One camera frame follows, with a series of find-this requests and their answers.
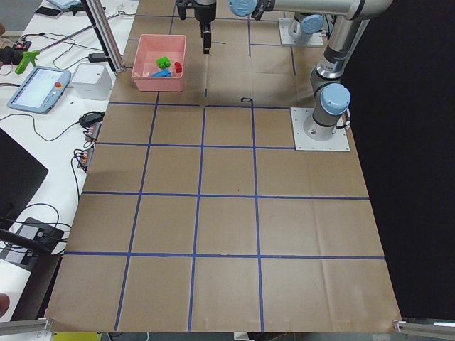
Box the aluminium frame post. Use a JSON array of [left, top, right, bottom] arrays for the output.
[[81, 0, 124, 73]]

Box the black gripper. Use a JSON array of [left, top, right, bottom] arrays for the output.
[[193, 0, 216, 55]]

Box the white square device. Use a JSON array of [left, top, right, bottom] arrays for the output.
[[71, 63, 112, 100]]

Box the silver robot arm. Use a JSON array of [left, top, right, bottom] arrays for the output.
[[287, 13, 331, 46], [229, 1, 392, 141]]

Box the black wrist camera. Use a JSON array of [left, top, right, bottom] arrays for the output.
[[176, 0, 193, 21]]

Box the brown paper table cover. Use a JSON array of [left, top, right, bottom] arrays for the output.
[[46, 1, 400, 332]]

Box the red toy block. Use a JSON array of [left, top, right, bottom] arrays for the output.
[[174, 62, 183, 75]]

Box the blue toy block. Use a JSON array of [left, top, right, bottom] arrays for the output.
[[150, 68, 172, 77]]

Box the green toy block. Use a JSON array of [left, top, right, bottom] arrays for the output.
[[156, 56, 171, 70]]

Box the green handled grabber tool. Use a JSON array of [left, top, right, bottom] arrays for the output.
[[15, 50, 40, 75]]

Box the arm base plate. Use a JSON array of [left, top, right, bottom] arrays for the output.
[[278, 18, 324, 48], [290, 107, 350, 152]]

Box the grey power strip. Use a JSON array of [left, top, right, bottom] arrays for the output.
[[83, 122, 102, 142]]

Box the blue teach pendant tablet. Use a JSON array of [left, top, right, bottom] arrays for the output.
[[7, 66, 72, 114]]

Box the black power adapter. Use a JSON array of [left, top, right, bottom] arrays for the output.
[[87, 53, 107, 63]]

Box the pink plastic box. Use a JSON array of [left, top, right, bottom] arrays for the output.
[[132, 34, 186, 92]]

